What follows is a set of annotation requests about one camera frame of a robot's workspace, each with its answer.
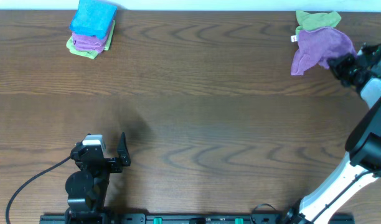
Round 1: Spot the purple microfibre cloth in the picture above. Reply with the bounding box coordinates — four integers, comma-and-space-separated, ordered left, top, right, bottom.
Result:
291, 27, 357, 75

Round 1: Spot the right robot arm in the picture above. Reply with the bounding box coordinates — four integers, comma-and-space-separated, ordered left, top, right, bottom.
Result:
280, 44, 381, 224

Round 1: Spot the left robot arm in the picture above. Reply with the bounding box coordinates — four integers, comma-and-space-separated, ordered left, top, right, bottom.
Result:
65, 133, 131, 223

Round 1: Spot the crumpled green cloth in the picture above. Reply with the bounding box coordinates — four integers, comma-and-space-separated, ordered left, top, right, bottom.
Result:
295, 10, 342, 35

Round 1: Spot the folded purple cloth in stack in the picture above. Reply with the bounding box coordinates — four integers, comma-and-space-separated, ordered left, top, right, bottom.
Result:
72, 20, 116, 54

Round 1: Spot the folded green cloth in stack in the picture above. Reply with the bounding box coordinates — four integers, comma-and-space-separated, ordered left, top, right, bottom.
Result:
66, 20, 113, 59

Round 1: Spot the folded blue cloth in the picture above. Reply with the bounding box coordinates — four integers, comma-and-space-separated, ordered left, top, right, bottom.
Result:
69, 0, 117, 39

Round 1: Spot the left black cable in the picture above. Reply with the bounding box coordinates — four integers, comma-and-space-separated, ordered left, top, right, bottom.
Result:
5, 154, 73, 224

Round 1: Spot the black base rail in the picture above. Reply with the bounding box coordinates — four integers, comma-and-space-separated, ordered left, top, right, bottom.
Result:
39, 213, 355, 224

